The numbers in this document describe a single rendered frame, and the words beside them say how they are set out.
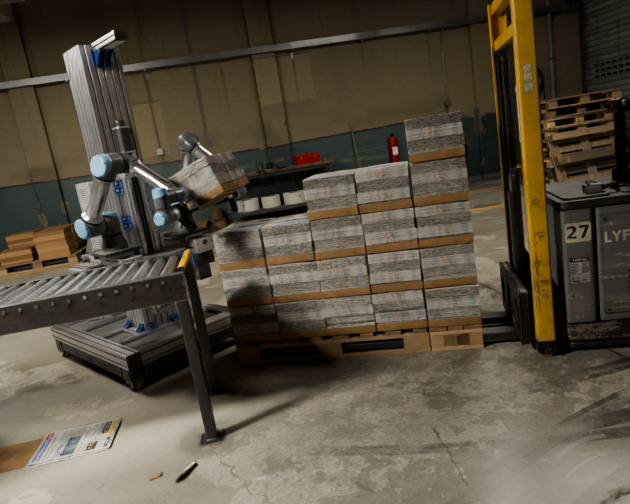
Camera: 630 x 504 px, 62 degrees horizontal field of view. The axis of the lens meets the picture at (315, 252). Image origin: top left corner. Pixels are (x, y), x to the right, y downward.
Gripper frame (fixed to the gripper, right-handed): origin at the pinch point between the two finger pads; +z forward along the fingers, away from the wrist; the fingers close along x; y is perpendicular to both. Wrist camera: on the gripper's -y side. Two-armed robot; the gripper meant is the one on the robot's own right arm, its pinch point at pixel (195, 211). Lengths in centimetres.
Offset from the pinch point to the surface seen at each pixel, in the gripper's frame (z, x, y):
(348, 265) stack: 13, -60, -69
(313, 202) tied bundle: 12, -61, -28
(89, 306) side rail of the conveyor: -90, 15, -20
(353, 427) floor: -61, -50, -124
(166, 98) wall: 565, 267, 252
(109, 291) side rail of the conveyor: -86, 5, -19
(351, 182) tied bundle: 14, -84, -29
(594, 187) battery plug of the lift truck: 22, -188, -90
